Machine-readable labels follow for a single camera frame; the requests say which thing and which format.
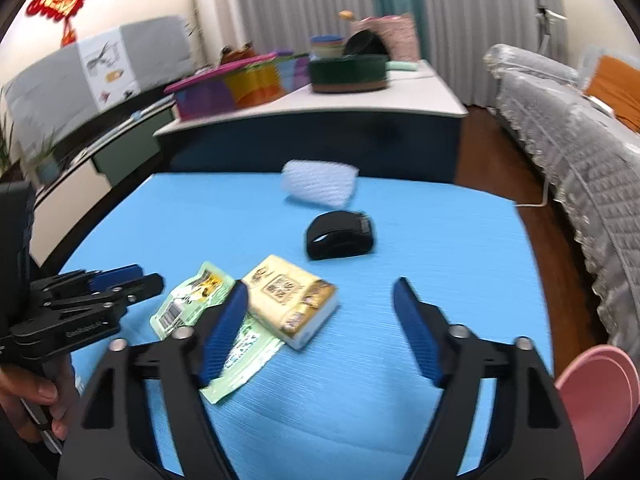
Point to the white floor lamp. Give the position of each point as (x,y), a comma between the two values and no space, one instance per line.
(547,19)

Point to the pink quilted basket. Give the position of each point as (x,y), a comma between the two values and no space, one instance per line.
(398,33)

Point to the orange cushion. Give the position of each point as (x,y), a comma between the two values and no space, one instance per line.
(617,84)

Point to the white foam fruit net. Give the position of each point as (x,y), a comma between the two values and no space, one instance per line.
(330,184)

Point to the green snack wrapper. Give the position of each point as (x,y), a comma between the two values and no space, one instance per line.
(231,345)

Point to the blue patterned tablecloth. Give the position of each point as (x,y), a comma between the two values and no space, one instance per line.
(352,404)

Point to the grey curtains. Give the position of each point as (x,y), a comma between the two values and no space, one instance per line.
(452,35)

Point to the stacked coloured bowls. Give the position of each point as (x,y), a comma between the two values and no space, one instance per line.
(326,46)

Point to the black hat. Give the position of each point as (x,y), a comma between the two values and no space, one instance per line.
(366,42)

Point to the pink trash bin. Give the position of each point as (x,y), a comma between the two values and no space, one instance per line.
(600,392)

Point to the dark green round bowl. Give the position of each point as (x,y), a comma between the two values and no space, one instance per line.
(348,74)

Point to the yellow tissue pack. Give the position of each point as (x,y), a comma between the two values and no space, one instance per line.
(289,301)

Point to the grey covered television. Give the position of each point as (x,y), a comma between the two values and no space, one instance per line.
(63,91)

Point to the colourful storage box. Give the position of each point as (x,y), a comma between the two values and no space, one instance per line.
(239,85)

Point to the tv cabinet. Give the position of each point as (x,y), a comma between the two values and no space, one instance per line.
(125,152)

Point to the person left hand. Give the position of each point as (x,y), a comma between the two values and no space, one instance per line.
(56,390)

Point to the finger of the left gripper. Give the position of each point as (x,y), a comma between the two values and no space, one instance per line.
(63,326)
(81,283)

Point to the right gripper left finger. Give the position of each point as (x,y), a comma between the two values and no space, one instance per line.
(112,436)

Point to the grey quilted sofa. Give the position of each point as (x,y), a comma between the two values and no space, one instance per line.
(592,162)

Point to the white top coffee table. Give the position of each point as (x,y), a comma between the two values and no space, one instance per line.
(410,130)

